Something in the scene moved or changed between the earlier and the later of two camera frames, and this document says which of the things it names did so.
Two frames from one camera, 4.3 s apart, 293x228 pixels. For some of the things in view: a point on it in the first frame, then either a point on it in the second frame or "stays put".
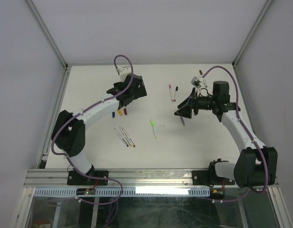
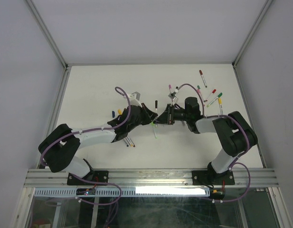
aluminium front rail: (45, 178) stays put
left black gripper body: (139, 93) → (143, 115)
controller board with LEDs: (86, 191) stays put
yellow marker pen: (130, 144) stays put
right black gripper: (185, 108) → (163, 118)
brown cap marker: (134, 146) stays put
